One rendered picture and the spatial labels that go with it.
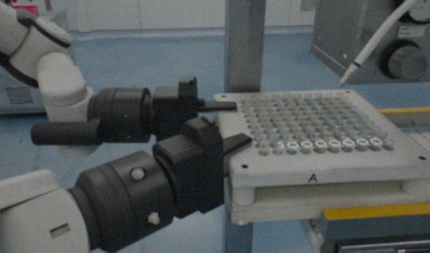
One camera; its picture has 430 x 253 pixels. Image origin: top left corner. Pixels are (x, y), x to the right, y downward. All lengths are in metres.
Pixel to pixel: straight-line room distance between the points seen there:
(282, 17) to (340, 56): 5.56
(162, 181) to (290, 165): 0.15
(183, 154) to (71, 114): 0.24
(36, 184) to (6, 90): 2.84
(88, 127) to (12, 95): 2.65
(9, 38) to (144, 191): 0.53
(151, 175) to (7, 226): 0.13
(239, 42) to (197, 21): 5.07
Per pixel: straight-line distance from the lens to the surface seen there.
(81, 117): 0.58
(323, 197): 0.48
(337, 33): 0.37
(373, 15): 0.33
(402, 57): 0.33
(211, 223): 1.91
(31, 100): 3.17
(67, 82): 0.60
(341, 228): 0.47
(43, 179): 0.37
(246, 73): 0.65
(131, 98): 0.56
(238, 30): 0.63
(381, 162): 0.48
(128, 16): 5.70
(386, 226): 0.50
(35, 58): 0.82
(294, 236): 1.88
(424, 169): 0.50
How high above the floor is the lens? 1.27
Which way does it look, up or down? 27 degrees down
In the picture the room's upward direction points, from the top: straight up
